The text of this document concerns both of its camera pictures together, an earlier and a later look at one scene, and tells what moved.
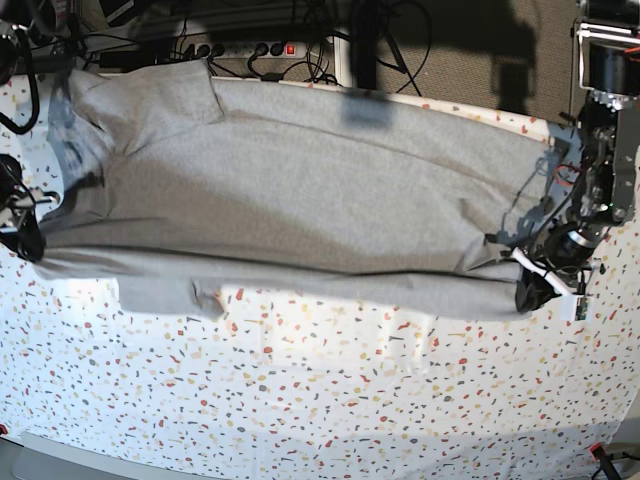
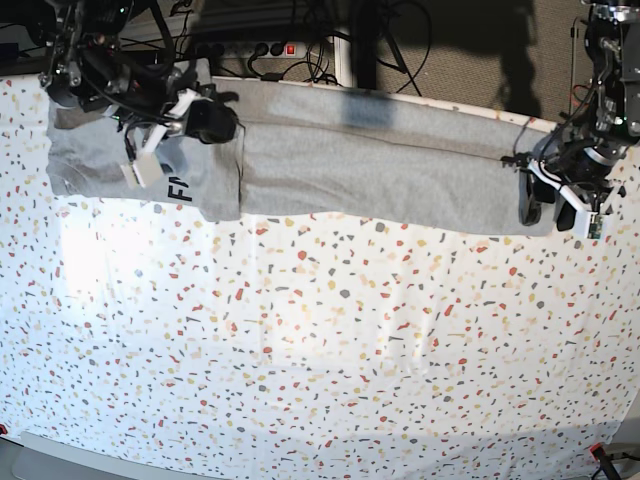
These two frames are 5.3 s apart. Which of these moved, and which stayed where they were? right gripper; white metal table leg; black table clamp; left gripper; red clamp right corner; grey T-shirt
Moved: grey T-shirt; right gripper; left gripper
Stayed: red clamp right corner; white metal table leg; black table clamp
